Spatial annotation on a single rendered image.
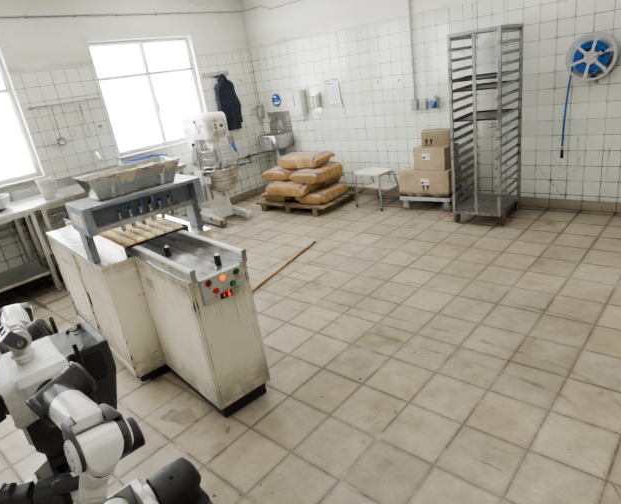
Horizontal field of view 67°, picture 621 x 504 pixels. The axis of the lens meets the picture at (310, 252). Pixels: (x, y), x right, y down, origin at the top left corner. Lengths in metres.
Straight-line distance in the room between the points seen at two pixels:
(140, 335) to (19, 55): 3.72
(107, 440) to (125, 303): 1.83
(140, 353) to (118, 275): 0.52
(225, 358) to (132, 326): 0.73
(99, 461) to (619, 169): 4.91
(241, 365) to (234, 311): 0.32
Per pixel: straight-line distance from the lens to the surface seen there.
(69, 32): 6.21
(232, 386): 2.65
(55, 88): 6.04
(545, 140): 5.40
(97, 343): 1.59
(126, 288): 2.95
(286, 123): 7.22
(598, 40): 5.10
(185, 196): 3.09
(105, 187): 2.87
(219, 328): 2.46
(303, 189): 5.88
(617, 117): 5.23
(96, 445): 1.21
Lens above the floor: 1.69
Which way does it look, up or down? 21 degrees down
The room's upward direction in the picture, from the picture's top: 9 degrees counter-clockwise
